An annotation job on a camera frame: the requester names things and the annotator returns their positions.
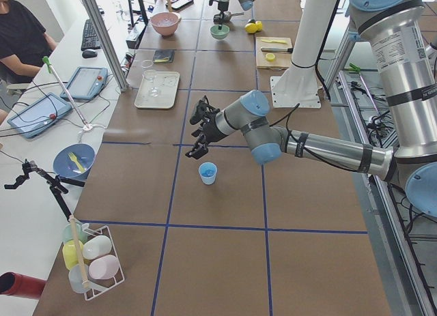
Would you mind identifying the white cup in rack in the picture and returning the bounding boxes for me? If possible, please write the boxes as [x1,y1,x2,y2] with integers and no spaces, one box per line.
[82,235,112,260]

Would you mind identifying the glass lid on table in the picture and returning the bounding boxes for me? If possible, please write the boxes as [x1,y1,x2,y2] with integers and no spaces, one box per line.
[141,60,154,68]

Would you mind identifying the red cylinder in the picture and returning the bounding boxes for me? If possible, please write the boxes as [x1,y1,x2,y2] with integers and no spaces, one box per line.
[1,272,46,299]

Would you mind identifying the yellow cup in rack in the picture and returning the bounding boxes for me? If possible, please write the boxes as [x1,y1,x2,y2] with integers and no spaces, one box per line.
[62,240,79,270]

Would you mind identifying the yellow plastic knife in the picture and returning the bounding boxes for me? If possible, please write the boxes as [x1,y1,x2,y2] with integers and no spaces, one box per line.
[261,39,287,44]

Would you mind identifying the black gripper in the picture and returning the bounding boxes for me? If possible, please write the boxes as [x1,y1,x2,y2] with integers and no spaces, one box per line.
[185,96,222,158]
[209,0,232,24]

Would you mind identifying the green cup in rack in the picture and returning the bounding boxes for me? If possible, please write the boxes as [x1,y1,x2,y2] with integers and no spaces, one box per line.
[61,221,89,244]

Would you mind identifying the teach pendant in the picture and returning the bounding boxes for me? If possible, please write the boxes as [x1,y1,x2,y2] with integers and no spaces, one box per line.
[7,93,72,139]
[66,66,109,101]

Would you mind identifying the metal ice scoop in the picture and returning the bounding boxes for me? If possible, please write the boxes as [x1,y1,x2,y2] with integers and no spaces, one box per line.
[231,12,244,19]

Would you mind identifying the black keyboard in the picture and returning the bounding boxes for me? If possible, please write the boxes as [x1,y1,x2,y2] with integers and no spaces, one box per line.
[81,19,101,51]

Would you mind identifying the far teach pendant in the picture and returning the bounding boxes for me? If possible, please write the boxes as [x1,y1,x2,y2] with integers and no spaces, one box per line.
[66,66,109,101]

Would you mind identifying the person in black shirt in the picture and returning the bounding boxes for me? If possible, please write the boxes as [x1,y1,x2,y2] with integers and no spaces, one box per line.
[1,0,57,84]

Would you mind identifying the green bowl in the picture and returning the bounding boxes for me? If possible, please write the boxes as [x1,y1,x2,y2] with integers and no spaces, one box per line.
[210,24,230,40]

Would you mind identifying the yellow lemon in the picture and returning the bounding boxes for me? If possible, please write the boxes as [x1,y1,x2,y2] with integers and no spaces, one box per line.
[244,23,258,33]
[255,20,263,31]

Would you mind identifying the black computer mouse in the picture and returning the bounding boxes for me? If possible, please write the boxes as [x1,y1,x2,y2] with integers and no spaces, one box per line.
[82,49,98,59]

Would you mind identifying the yellow fork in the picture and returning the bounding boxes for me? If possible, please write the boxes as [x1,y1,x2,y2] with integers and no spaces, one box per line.
[68,152,85,173]

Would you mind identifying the pink rod with stand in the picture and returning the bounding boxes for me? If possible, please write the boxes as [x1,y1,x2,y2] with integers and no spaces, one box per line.
[42,56,107,143]

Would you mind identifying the wine glass on tray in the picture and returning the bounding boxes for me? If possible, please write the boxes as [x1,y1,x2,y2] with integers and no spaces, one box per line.
[143,69,160,97]

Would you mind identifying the lemon half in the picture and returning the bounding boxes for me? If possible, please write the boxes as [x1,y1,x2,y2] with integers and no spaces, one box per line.
[265,53,276,61]

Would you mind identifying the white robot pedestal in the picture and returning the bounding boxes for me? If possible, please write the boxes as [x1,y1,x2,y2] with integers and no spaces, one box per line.
[271,0,339,109]

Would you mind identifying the light blue cup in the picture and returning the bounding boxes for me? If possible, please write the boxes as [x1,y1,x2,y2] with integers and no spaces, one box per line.
[198,162,218,185]

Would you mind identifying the aluminium frame post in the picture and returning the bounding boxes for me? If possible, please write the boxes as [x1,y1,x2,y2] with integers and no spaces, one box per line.
[81,0,129,92]

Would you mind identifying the white cup rack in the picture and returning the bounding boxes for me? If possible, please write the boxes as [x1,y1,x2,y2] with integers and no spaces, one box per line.
[61,216,125,301]

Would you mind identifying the pink bowl of ice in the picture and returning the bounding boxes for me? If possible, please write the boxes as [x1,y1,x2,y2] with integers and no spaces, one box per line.
[150,12,182,36]

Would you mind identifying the black tripod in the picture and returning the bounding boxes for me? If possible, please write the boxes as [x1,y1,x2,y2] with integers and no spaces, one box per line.
[3,160,86,221]

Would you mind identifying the wooden cutting board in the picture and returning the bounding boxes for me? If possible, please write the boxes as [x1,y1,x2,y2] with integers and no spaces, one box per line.
[255,37,293,70]

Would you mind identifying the pink cup in rack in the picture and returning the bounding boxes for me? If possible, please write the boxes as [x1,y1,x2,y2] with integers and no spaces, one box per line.
[89,255,119,280]

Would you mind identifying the near teach pendant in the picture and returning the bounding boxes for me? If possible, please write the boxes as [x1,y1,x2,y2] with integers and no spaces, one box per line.
[7,93,72,139]

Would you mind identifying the ice cube in cup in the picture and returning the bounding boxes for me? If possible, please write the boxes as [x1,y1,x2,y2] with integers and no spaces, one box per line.
[201,169,216,177]

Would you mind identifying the blue bowl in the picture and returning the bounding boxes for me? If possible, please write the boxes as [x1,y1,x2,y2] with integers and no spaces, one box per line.
[53,143,96,181]

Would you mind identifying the white tray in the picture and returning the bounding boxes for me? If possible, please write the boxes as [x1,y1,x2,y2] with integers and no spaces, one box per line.
[134,70,180,109]

